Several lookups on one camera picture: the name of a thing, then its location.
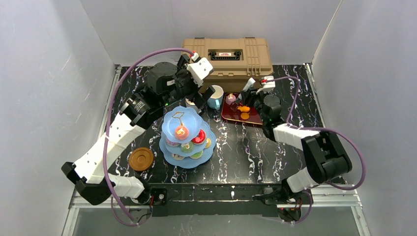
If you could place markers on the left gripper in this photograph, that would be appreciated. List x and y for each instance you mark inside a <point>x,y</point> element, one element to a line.
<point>197,96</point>

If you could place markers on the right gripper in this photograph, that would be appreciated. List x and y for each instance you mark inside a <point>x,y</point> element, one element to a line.
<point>248,96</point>

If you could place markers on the white mug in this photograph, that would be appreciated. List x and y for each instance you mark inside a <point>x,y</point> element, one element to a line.
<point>192,105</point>

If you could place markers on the orange pastry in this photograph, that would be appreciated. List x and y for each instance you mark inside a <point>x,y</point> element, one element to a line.
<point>243,109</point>

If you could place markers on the light blue mug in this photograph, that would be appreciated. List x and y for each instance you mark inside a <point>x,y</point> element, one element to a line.
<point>216,98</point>

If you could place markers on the pink cupcake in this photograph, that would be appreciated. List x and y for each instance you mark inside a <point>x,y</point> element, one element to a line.
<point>230,99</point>

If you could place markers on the pink round pastry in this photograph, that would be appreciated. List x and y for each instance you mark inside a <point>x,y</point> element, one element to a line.
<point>181,132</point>

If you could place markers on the blue three-tier cake stand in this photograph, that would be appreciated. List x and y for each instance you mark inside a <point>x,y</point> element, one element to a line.
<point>187,141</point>

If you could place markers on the green kiwi tart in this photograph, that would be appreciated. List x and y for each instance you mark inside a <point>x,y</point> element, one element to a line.
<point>187,147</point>

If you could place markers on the purple frosted donut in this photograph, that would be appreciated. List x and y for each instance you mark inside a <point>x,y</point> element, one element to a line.
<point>172,144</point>

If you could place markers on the green frosted donut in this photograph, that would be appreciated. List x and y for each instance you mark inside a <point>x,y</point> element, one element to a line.
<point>197,155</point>

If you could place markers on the chocolate sprinkle donut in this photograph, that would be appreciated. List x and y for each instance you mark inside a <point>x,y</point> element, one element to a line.
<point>177,157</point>

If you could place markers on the brown wooden coaster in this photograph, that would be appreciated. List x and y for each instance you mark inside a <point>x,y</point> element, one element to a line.
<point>141,159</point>

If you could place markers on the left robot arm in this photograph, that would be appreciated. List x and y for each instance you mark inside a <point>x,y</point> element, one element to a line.
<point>164,84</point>

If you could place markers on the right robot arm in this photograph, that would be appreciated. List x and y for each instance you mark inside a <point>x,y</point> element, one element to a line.
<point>324,155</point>

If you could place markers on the red serving tray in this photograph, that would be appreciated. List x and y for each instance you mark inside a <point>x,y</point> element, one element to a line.
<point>230,113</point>

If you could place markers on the tan plastic toolbox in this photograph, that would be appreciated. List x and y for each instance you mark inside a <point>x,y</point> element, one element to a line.
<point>235,61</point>

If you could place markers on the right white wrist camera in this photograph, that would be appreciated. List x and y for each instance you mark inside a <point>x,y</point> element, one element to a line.
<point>267,84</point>

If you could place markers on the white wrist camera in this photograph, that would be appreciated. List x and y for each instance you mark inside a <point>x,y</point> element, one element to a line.
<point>200,70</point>
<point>267,84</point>

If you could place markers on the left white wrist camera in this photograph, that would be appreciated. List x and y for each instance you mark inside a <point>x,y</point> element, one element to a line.
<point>200,70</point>

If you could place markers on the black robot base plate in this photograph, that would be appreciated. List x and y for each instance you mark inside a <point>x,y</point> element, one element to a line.
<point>264,204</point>

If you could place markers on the aluminium frame rail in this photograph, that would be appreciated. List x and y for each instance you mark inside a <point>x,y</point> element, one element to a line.
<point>323,196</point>

